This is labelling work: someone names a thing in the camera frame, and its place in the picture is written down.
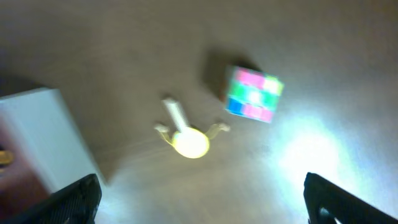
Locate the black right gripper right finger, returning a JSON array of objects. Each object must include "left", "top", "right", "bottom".
[{"left": 303, "top": 172, "right": 397, "bottom": 224}]

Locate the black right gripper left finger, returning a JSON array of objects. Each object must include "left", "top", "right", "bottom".
[{"left": 1, "top": 174, "right": 102, "bottom": 224}]

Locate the yellow grey toy truck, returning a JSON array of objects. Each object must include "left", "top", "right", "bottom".
[{"left": 0, "top": 151, "right": 14, "bottom": 166}]

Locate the yellow wooden rattle drum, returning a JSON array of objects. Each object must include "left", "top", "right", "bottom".
[{"left": 154, "top": 97, "right": 231, "bottom": 159}]

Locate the colourful puzzle cube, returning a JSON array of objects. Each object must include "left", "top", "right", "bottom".
[{"left": 223, "top": 66, "right": 284, "bottom": 123}]

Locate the white cardboard box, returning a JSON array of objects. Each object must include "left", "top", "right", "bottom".
[{"left": 0, "top": 87, "right": 108, "bottom": 212}]

